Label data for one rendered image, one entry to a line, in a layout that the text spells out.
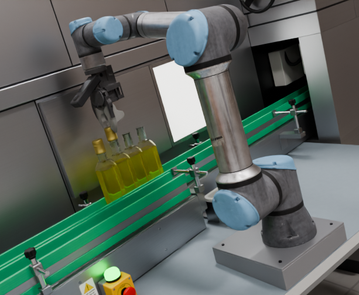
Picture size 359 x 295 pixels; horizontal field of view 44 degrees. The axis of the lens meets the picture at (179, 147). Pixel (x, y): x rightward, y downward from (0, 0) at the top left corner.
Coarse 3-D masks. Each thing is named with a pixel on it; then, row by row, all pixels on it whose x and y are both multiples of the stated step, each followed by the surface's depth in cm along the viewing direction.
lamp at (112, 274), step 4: (108, 268) 124; (112, 268) 122; (116, 268) 122; (108, 272) 121; (112, 272) 120; (116, 272) 121; (104, 276) 122; (108, 276) 120; (112, 276) 120; (116, 276) 121; (120, 276) 122; (108, 280) 121; (112, 280) 120; (116, 280) 121
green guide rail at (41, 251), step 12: (156, 180) 149; (168, 180) 153; (144, 192) 146; (120, 204) 139; (96, 216) 133; (108, 216) 136; (72, 228) 128; (84, 228) 131; (60, 240) 126; (36, 252) 121; (48, 252) 123; (12, 264) 116; (24, 264) 118; (0, 276) 114
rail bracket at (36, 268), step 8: (32, 248) 110; (32, 256) 110; (32, 264) 110; (40, 264) 111; (32, 272) 111; (40, 272) 109; (48, 272) 107; (40, 280) 112; (40, 288) 113; (48, 288) 112
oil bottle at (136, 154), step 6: (126, 150) 148; (132, 150) 147; (138, 150) 148; (132, 156) 147; (138, 156) 148; (144, 156) 150; (132, 162) 147; (138, 162) 148; (144, 162) 150; (138, 168) 148; (144, 168) 150; (138, 174) 148; (144, 174) 150; (138, 180) 149; (144, 180) 150
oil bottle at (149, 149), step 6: (138, 144) 152; (144, 144) 151; (150, 144) 152; (144, 150) 150; (150, 150) 151; (156, 150) 153; (150, 156) 151; (156, 156) 153; (150, 162) 152; (156, 162) 153; (150, 168) 152; (156, 168) 153; (162, 168) 155; (150, 174) 153; (156, 174) 153
